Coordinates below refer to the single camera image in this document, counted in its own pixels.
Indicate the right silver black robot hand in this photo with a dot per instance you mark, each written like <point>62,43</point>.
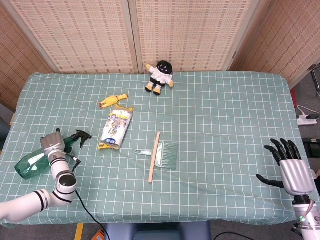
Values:
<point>297,178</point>

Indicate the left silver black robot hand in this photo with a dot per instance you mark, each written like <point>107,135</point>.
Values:
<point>52,143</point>

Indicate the green spray bottle black trigger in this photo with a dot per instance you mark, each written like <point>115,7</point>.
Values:
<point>30,165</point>

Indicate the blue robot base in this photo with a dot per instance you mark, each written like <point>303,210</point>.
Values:
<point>157,231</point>

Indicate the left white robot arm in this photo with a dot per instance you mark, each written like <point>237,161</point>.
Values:
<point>60,172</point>

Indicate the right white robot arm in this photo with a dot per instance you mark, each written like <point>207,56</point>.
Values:
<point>310,221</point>

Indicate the black floor box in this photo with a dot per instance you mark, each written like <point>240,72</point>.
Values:
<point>312,147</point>

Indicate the white power strip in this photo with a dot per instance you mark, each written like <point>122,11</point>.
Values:
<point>306,121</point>

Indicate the yellow rubber chicken toy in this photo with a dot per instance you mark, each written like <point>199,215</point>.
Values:
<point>111,100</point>

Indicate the bamboo folding screen panel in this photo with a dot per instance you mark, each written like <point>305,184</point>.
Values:
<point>287,42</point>
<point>12,62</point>
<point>195,35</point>
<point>80,37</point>

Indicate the yellow floor tape strip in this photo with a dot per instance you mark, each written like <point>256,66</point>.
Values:
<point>79,231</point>

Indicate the green checked tablecloth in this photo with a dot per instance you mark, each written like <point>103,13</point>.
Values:
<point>212,125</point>

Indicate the metal chair leg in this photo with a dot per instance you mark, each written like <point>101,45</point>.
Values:
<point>315,77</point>

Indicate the orange box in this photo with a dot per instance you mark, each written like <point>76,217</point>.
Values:
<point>98,235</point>

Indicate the black-headed plush doll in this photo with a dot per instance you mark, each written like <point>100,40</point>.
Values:
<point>161,76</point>

